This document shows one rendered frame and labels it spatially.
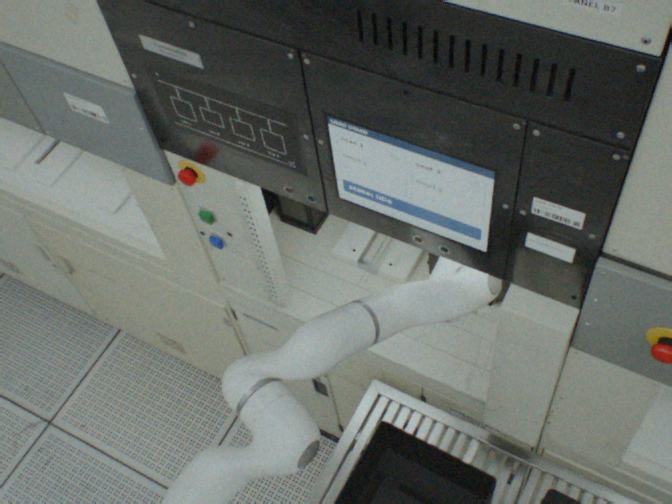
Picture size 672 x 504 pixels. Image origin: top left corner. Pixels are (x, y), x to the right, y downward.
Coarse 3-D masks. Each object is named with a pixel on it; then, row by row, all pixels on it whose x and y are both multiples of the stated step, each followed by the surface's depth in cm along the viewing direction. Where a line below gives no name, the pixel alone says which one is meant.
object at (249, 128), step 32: (448, 0) 94; (480, 0) 92; (512, 0) 90; (544, 0) 88; (608, 0) 84; (640, 0) 82; (576, 32) 89; (608, 32) 87; (640, 32) 85; (160, 96) 145; (192, 96) 140; (224, 96) 135; (192, 128) 149; (224, 128) 143; (256, 128) 137; (288, 128) 132; (288, 160) 140; (576, 224) 115; (352, 448) 265
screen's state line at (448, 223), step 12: (348, 192) 139; (360, 192) 137; (372, 192) 135; (384, 204) 136; (396, 204) 134; (408, 204) 132; (420, 216) 133; (432, 216) 132; (444, 216) 130; (456, 228) 131; (468, 228) 129
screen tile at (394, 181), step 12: (336, 132) 126; (348, 144) 127; (360, 144) 126; (372, 144) 124; (360, 156) 128; (372, 156) 127; (384, 156) 125; (348, 168) 133; (360, 168) 131; (396, 168) 126; (360, 180) 134; (372, 180) 132; (384, 180) 130; (396, 180) 129; (396, 192) 131
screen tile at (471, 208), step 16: (416, 160) 122; (416, 176) 125; (432, 176) 123; (448, 176) 121; (464, 176) 119; (416, 192) 129; (432, 192) 126; (464, 192) 122; (480, 192) 120; (448, 208) 128; (464, 208) 125; (480, 208) 123
